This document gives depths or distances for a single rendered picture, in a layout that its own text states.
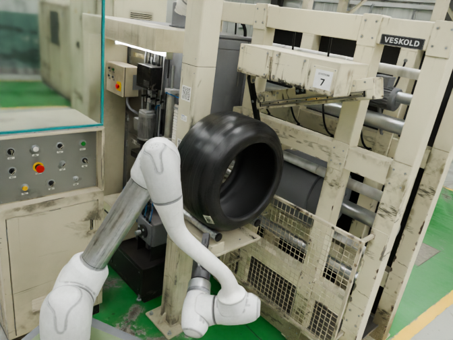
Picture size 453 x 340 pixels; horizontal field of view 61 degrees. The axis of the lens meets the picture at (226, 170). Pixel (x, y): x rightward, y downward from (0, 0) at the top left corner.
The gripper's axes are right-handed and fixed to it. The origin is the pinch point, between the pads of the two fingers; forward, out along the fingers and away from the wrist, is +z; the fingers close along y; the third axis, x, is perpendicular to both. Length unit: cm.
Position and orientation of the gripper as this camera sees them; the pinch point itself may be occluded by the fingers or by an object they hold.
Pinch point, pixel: (205, 240)
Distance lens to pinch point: 169.6
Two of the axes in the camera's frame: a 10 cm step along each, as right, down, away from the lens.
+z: 0.7, -6.8, 7.3
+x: 9.7, -1.4, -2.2
